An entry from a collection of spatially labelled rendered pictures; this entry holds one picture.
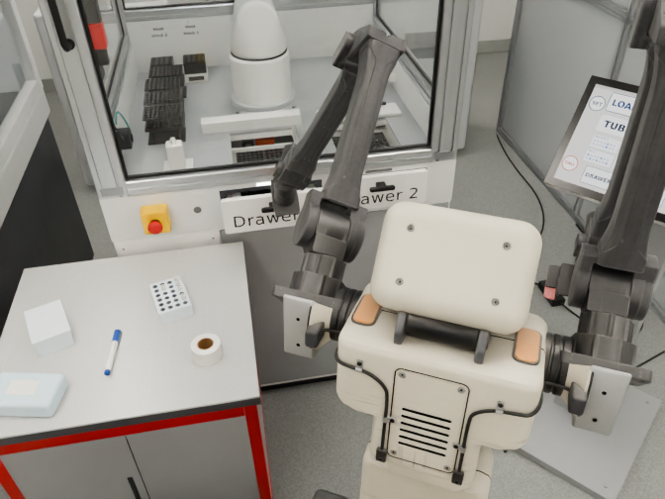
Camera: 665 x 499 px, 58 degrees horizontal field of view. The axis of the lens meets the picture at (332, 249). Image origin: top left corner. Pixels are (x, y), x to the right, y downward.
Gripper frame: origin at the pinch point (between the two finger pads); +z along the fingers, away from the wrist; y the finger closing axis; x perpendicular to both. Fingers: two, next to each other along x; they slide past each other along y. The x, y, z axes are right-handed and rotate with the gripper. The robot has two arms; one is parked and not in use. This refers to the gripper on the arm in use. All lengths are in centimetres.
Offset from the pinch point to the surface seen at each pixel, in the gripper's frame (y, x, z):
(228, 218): 0.7, 15.9, 3.7
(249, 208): 2.0, 9.5, 1.7
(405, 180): 5.4, -36.3, 3.4
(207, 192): 8.5, 20.7, 2.2
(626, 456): -85, -104, 47
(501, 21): 230, -212, 241
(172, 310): -25.3, 31.9, -5.3
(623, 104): 7, -89, -26
